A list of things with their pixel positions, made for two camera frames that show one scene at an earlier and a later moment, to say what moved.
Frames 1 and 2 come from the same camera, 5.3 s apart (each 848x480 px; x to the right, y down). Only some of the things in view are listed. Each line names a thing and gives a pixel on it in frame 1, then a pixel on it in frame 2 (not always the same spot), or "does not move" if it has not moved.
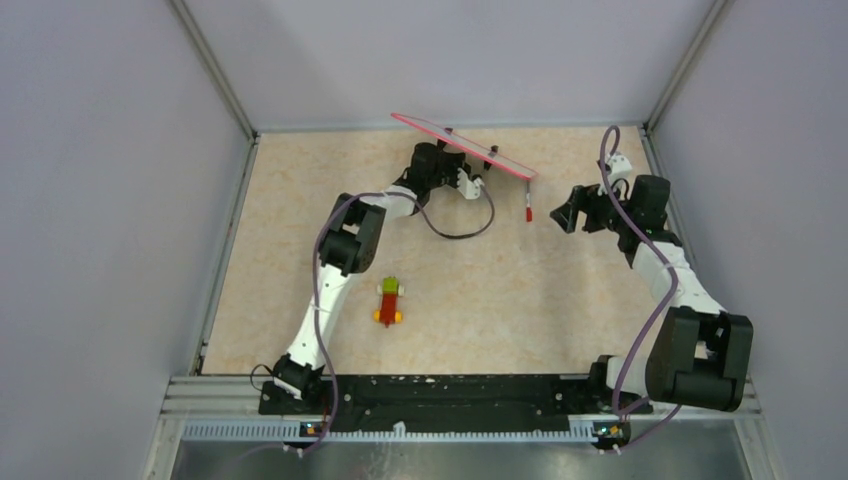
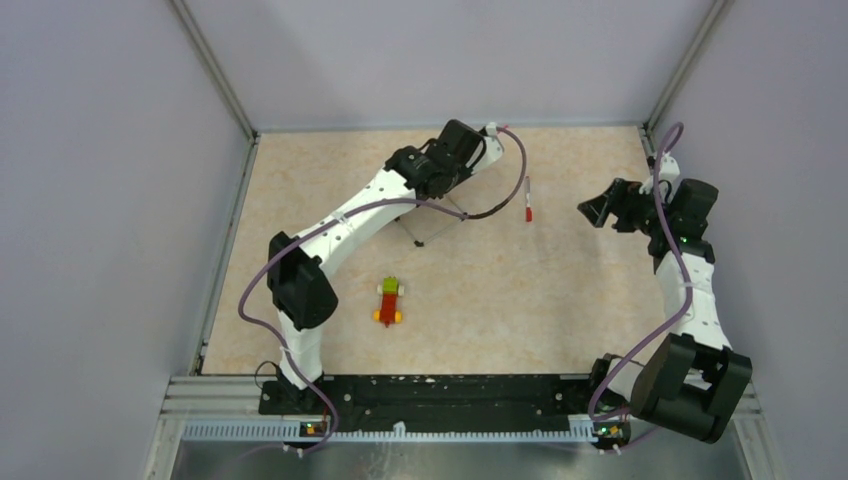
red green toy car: (389, 290) does not move
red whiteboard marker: (529, 212) does not move
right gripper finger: (567, 214) to (599, 208)
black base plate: (451, 403) does not move
